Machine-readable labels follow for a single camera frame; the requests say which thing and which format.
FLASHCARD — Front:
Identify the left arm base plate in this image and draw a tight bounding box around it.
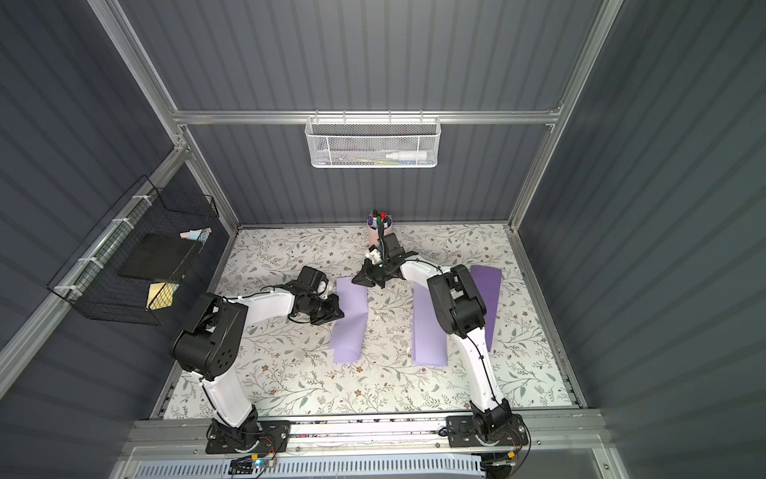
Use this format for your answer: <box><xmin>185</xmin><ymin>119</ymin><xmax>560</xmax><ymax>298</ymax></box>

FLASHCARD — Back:
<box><xmin>205</xmin><ymin>419</ymin><xmax>291</xmax><ymax>455</ymax></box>

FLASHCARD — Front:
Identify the white marker in basket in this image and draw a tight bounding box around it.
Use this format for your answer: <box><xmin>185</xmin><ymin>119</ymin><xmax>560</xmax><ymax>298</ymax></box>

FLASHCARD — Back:
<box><xmin>385</xmin><ymin>151</ymin><xmax>428</xmax><ymax>164</ymax></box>

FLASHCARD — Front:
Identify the aluminium front rail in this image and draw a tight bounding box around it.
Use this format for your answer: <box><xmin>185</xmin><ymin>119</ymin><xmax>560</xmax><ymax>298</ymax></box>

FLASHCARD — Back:
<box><xmin>119</xmin><ymin>409</ymin><xmax>614</xmax><ymax>460</ymax></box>

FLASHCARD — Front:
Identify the light lavender paper sheet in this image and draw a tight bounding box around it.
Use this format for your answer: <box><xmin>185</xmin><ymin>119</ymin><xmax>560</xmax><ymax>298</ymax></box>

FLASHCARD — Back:
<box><xmin>328</xmin><ymin>277</ymin><xmax>369</xmax><ymax>364</ymax></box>
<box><xmin>412</xmin><ymin>283</ymin><xmax>448</xmax><ymax>367</ymax></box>

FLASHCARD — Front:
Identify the black notebook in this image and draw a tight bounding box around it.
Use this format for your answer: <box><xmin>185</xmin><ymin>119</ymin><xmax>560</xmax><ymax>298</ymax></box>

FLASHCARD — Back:
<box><xmin>118</xmin><ymin>234</ymin><xmax>203</xmax><ymax>283</ymax></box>

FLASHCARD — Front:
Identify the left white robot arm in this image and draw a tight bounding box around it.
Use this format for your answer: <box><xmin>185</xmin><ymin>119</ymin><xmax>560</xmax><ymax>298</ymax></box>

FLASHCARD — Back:
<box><xmin>171</xmin><ymin>267</ymin><xmax>344</xmax><ymax>442</ymax></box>

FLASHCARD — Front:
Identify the pastel sticky note stack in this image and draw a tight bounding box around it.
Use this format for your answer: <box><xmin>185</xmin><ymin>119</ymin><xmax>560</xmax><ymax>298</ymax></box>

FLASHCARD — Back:
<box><xmin>180</xmin><ymin>228</ymin><xmax>211</xmax><ymax>243</ymax></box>

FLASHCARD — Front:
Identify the black wire wall basket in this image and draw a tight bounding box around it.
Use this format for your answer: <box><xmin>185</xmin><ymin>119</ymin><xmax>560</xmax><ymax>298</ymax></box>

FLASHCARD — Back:
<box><xmin>48</xmin><ymin>182</ymin><xmax>219</xmax><ymax>325</ymax></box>

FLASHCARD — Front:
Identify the white perforated vent panel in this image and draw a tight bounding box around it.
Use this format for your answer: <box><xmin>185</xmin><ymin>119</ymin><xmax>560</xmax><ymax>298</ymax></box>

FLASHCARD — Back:
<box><xmin>131</xmin><ymin>453</ymin><xmax>486</xmax><ymax>478</ymax></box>

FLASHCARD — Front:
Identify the dark purple paper sheet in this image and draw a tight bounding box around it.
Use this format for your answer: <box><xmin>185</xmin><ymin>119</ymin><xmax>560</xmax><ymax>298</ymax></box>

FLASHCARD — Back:
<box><xmin>470</xmin><ymin>265</ymin><xmax>503</xmax><ymax>351</ymax></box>

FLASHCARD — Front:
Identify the yellow sticky note pad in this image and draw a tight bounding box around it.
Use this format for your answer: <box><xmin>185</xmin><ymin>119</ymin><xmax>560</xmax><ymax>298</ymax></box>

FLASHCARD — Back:
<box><xmin>147</xmin><ymin>283</ymin><xmax>179</xmax><ymax>311</ymax></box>

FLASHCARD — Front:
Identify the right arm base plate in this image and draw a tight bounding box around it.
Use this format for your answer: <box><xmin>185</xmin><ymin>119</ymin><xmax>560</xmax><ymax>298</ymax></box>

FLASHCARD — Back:
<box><xmin>437</xmin><ymin>414</ymin><xmax>530</xmax><ymax>450</ymax></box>

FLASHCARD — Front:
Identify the pink pen cup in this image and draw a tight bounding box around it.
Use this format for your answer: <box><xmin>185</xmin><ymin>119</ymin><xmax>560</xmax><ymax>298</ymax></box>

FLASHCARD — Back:
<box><xmin>367</xmin><ymin>210</ymin><xmax>393</xmax><ymax>247</ymax></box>

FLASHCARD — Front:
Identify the white wire mesh basket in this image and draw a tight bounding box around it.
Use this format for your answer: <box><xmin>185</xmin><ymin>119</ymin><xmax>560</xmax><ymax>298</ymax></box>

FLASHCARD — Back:
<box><xmin>304</xmin><ymin>117</ymin><xmax>442</xmax><ymax>169</ymax></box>

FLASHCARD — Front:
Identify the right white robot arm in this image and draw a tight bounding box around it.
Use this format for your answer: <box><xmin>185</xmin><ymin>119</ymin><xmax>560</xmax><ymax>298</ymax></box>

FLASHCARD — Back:
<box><xmin>352</xmin><ymin>210</ymin><xmax>525</xmax><ymax>445</ymax></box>

